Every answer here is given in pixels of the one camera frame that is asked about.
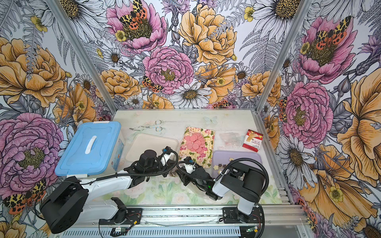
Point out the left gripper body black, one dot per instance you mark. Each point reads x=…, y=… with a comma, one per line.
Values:
x=157, y=166

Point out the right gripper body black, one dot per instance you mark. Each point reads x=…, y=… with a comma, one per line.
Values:
x=187, y=180

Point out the ziploc bag pink cookies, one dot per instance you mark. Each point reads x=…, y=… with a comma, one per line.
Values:
x=232, y=139

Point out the bag of pink wafers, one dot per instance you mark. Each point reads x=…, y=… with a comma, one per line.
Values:
x=173, y=173

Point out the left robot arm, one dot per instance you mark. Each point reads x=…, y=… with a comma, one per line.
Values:
x=72, y=201

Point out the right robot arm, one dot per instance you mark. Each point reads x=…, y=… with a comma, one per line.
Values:
x=245, y=177

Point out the pile of pink cookies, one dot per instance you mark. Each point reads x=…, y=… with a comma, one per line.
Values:
x=195, y=143

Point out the beige plastic tray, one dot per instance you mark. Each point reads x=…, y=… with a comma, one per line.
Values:
x=143, y=142

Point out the yellow floral tray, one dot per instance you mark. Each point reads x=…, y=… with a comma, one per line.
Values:
x=204, y=160

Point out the pile of flower biscuits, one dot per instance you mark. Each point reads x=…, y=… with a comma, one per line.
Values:
x=220, y=165

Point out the lavender plastic tray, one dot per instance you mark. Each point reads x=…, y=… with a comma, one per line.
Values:
x=224, y=154

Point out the metal scissors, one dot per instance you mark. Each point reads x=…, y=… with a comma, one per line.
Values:
x=156, y=125

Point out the blue lidded storage box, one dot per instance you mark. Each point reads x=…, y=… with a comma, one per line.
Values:
x=94, y=151

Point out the red white small box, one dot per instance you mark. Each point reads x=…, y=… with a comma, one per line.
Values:
x=253, y=140

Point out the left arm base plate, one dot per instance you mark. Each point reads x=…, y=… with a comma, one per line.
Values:
x=128, y=216

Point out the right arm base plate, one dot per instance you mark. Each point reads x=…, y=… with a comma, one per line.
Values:
x=231, y=215

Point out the aluminium front rail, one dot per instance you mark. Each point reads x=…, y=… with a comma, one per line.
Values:
x=178, y=215

